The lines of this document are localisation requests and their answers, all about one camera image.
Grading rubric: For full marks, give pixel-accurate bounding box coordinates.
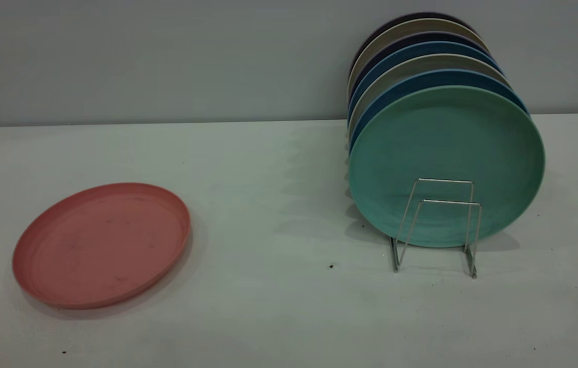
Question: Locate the pink round plate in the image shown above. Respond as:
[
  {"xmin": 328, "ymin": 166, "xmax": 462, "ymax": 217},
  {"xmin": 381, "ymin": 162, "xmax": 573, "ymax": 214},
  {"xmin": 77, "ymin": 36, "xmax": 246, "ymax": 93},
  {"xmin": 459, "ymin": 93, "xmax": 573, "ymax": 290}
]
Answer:
[{"xmin": 12, "ymin": 182, "xmax": 192, "ymax": 310}]

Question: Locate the grey beige round plate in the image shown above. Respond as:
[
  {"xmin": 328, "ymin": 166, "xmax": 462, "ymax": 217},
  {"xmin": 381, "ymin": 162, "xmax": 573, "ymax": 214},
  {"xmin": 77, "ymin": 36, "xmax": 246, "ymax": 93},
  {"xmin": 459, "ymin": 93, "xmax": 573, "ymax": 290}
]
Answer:
[{"xmin": 348, "ymin": 53, "xmax": 513, "ymax": 136}]

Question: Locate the navy purple round plate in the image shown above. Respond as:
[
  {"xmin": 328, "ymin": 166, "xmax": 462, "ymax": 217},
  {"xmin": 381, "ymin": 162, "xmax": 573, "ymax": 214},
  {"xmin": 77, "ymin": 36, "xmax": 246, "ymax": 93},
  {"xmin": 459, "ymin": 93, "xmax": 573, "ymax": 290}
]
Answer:
[{"xmin": 349, "ymin": 32, "xmax": 491, "ymax": 98}]

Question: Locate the blue plate light rim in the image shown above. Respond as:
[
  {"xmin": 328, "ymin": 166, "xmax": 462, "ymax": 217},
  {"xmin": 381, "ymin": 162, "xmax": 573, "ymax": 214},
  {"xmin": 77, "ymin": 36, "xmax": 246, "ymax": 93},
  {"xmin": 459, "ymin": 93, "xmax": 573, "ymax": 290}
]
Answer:
[{"xmin": 349, "ymin": 69, "xmax": 531, "ymax": 154}]

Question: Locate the green round plate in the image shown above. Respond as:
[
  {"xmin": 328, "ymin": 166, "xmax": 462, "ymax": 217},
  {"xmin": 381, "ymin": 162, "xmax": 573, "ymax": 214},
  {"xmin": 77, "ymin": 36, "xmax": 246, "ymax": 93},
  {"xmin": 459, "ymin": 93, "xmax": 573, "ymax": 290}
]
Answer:
[{"xmin": 348, "ymin": 85, "xmax": 546, "ymax": 248}]

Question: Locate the cream beige round plate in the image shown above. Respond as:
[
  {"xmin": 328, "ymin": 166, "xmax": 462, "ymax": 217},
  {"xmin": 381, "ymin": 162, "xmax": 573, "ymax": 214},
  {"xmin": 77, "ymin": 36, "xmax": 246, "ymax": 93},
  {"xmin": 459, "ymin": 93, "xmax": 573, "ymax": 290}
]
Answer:
[{"xmin": 348, "ymin": 18, "xmax": 489, "ymax": 95}]

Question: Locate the dark brown round plate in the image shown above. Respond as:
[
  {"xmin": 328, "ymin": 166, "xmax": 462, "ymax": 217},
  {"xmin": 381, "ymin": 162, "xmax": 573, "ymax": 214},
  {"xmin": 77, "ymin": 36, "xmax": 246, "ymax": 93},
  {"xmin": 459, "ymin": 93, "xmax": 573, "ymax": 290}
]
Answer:
[{"xmin": 350, "ymin": 12, "xmax": 476, "ymax": 72}]

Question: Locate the dark blue round plate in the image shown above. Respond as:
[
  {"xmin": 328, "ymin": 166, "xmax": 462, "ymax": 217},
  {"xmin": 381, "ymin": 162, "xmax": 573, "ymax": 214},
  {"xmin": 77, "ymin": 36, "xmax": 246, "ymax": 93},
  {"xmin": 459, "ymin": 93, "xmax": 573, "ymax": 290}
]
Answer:
[{"xmin": 348, "ymin": 41, "xmax": 503, "ymax": 121}]

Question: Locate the metal wire plate rack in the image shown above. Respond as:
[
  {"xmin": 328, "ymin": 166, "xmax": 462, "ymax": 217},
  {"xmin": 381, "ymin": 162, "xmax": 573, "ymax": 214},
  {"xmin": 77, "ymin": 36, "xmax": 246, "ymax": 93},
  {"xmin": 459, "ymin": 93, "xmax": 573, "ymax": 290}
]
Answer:
[{"xmin": 390, "ymin": 178, "xmax": 483, "ymax": 280}]

